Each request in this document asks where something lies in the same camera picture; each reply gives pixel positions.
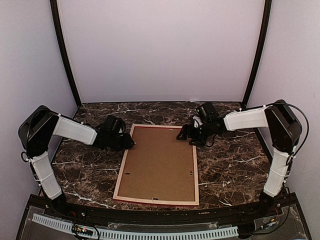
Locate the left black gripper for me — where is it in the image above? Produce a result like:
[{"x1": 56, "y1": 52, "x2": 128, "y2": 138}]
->
[{"x1": 108, "y1": 133, "x2": 135, "y2": 153}]

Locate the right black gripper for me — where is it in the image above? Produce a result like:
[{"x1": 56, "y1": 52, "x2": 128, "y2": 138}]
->
[{"x1": 176, "y1": 121, "x2": 214, "y2": 147}]

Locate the brown frame backing board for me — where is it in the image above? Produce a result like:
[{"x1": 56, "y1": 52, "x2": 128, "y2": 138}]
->
[{"x1": 116, "y1": 125, "x2": 197, "y2": 201}]

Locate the red wooden picture frame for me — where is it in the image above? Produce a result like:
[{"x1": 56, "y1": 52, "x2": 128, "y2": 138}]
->
[{"x1": 112, "y1": 122, "x2": 200, "y2": 206}]

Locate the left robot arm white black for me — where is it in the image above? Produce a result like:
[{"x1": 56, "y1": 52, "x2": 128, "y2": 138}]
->
[{"x1": 18, "y1": 105, "x2": 135, "y2": 218}]

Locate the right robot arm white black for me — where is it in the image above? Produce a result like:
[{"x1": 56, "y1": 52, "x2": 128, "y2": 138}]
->
[{"x1": 176, "y1": 99, "x2": 304, "y2": 217}]

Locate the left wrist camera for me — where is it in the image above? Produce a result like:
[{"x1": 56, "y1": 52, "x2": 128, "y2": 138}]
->
[{"x1": 102, "y1": 115, "x2": 126, "y2": 134}]

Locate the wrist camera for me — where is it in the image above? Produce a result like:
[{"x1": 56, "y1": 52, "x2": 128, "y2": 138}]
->
[
  {"x1": 191, "y1": 102, "x2": 219, "y2": 128},
  {"x1": 102, "y1": 115, "x2": 126, "y2": 134}
]

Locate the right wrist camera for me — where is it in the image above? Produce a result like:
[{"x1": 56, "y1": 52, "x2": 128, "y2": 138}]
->
[{"x1": 191, "y1": 102, "x2": 219, "y2": 128}]

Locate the black front rail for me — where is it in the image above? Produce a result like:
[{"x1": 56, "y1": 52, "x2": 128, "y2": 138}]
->
[{"x1": 29, "y1": 194, "x2": 296, "y2": 227}]

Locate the white slotted cable duct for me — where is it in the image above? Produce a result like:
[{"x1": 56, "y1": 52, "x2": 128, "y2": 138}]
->
[{"x1": 31, "y1": 213, "x2": 239, "y2": 240}]

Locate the right black corner post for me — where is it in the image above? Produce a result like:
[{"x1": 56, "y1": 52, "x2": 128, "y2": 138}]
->
[{"x1": 241, "y1": 0, "x2": 272, "y2": 107}]

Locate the black corner post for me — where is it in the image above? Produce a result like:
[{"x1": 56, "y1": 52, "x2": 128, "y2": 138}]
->
[
  {"x1": 49, "y1": 0, "x2": 82, "y2": 108},
  {"x1": 241, "y1": 0, "x2": 272, "y2": 107}
]

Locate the left black corner post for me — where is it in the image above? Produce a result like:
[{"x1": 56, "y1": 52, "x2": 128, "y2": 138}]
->
[{"x1": 49, "y1": 0, "x2": 82, "y2": 108}]

